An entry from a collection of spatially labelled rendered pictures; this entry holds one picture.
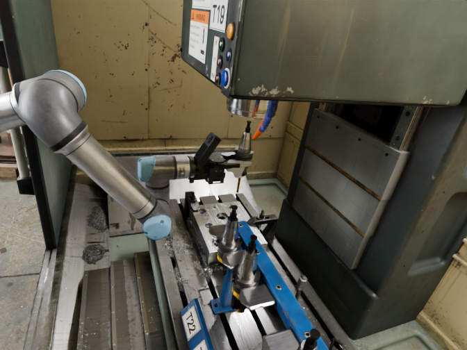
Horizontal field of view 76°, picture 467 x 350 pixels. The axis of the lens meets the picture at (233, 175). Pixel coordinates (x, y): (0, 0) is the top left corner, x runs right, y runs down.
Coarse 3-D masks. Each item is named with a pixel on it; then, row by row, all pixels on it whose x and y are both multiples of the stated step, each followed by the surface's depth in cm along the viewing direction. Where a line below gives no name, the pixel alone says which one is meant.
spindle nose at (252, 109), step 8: (232, 104) 88; (240, 104) 86; (248, 104) 86; (256, 104) 85; (264, 104) 86; (232, 112) 89; (240, 112) 88; (248, 112) 87; (256, 112) 87; (264, 112) 87
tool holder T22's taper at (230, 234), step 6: (228, 222) 71; (234, 222) 71; (228, 228) 72; (234, 228) 72; (222, 234) 74; (228, 234) 72; (234, 234) 72; (222, 240) 74; (228, 240) 73; (234, 240) 73; (228, 246) 73
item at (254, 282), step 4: (236, 268) 67; (232, 272) 66; (256, 272) 67; (232, 276) 66; (236, 276) 66; (256, 276) 66; (232, 280) 66; (236, 280) 66; (240, 280) 64; (252, 280) 65; (256, 280) 65; (236, 284) 66; (240, 284) 64; (244, 284) 64; (248, 284) 64; (252, 284) 64; (256, 284) 65; (236, 288) 65; (240, 288) 65
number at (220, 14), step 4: (220, 4) 57; (224, 4) 55; (220, 8) 57; (224, 8) 55; (216, 12) 59; (220, 12) 57; (224, 12) 55; (216, 16) 59; (220, 16) 57; (224, 16) 55; (216, 20) 59; (220, 20) 57; (216, 24) 59; (220, 24) 57
